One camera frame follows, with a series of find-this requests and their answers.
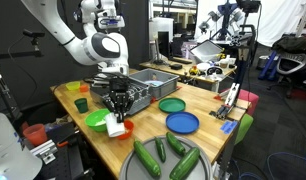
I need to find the white rice pile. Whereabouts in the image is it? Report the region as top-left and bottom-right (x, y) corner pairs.
(93, 119), (108, 128)

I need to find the red plastic cup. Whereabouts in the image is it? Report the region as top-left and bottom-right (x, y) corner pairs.
(21, 123), (49, 147)

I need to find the green stool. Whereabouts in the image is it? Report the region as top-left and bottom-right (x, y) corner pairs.
(234, 113), (254, 146)

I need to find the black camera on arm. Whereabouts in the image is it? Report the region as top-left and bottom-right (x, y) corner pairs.
(0, 28), (46, 62)

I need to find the large green bowl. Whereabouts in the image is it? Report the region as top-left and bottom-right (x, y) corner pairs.
(84, 108), (112, 133)

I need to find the yellow duck toy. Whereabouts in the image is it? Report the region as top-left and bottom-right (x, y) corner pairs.
(188, 65), (200, 77)

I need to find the small orange cup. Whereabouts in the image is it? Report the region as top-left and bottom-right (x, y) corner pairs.
(78, 84), (90, 94)

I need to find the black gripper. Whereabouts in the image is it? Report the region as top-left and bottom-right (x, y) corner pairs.
(104, 78), (136, 123)

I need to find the green plate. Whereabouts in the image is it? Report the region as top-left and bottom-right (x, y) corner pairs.
(158, 96), (187, 114)

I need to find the blue metal frame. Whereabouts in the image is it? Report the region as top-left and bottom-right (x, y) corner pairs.
(257, 49), (278, 81)

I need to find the white bowl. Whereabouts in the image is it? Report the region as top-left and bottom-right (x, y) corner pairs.
(196, 61), (212, 73)

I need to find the dark jacket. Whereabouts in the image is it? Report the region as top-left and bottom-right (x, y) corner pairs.
(271, 34), (306, 56)

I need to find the grey plastic bin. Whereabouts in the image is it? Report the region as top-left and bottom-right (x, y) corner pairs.
(129, 68), (181, 100)

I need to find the small orange bowl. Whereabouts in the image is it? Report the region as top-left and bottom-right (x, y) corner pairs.
(115, 119), (135, 141)

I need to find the black orange bar clamp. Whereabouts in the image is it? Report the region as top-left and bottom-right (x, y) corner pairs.
(55, 132), (96, 180)

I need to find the black white headset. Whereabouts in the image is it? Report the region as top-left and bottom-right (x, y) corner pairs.
(206, 65), (225, 77)

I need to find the black white table clamp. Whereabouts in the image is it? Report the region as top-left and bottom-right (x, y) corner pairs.
(209, 82), (242, 121)

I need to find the grey office chair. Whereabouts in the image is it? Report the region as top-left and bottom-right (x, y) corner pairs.
(266, 49), (306, 100)

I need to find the grey dish drainer tray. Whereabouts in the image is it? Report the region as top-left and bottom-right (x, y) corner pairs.
(89, 74), (153, 116)

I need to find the metal wire dish rack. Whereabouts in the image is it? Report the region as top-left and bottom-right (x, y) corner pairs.
(92, 77), (151, 109)

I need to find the white plastic mug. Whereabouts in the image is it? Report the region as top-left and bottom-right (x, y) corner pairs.
(104, 112), (127, 139)

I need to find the grey laptop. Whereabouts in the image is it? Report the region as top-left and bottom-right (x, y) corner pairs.
(189, 38), (225, 63)

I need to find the small green cucumber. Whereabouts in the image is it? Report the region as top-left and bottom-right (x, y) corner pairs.
(154, 136), (168, 164)

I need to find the dark green cup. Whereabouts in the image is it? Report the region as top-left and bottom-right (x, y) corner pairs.
(73, 97), (90, 115)

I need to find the black keyboard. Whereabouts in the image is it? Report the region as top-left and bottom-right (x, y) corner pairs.
(167, 56), (194, 65)

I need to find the short green zucchini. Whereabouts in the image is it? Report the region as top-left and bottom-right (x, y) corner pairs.
(165, 131), (187, 157)

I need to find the light blue plate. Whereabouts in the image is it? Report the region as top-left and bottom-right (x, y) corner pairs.
(144, 79), (165, 88)

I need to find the wooden office desk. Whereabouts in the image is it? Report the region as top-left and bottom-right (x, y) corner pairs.
(138, 59), (238, 94)

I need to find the silver metal block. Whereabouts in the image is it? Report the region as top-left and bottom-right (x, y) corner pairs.
(28, 139), (59, 166)

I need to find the grey round tray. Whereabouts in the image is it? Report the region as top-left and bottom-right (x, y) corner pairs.
(118, 134), (213, 180)

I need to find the black computer monitor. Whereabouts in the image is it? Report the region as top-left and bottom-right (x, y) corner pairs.
(157, 30), (173, 65)

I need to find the blue tape piece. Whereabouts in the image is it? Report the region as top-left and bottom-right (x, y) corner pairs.
(219, 120), (239, 135)

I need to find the black power brick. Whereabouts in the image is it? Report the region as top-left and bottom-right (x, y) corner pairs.
(169, 62), (184, 71)

